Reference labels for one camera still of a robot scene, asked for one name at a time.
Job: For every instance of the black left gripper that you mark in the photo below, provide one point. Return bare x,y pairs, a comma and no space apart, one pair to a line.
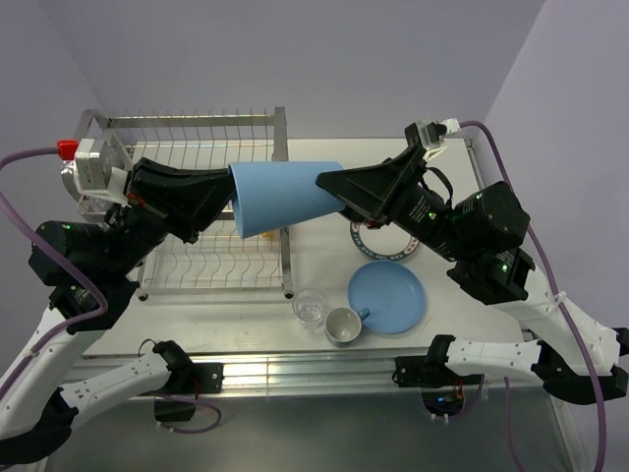
182,200

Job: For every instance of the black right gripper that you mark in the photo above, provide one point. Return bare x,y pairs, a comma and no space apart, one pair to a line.
376,193

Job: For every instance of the tall blue plastic cup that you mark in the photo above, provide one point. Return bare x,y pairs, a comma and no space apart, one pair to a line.
276,194

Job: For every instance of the clear drinking glass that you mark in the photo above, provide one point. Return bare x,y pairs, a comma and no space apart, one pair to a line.
310,306

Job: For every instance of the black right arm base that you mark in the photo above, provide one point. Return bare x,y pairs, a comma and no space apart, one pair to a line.
445,398

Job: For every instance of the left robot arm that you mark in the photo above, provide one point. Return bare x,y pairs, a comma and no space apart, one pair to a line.
74,344

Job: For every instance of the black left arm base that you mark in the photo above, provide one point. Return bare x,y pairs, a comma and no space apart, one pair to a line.
204,378

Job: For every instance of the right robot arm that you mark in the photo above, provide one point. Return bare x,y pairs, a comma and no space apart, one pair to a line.
572,356

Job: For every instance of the stainless steel dish rack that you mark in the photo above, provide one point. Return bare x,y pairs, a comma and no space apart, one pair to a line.
219,260

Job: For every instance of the white plate green rim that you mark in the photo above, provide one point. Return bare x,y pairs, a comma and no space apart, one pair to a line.
388,243

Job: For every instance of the blue plate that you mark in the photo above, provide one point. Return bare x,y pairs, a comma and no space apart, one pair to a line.
393,295

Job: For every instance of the blue mug white inside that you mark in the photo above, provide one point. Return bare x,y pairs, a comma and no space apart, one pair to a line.
342,326

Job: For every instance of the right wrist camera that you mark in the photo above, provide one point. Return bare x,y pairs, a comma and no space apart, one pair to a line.
430,135

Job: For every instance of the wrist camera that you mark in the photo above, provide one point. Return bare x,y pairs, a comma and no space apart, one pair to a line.
430,135
93,169

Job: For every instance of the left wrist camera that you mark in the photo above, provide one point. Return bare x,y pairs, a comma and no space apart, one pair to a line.
93,169

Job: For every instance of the aluminium mounting rail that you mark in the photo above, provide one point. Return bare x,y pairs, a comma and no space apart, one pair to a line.
331,372

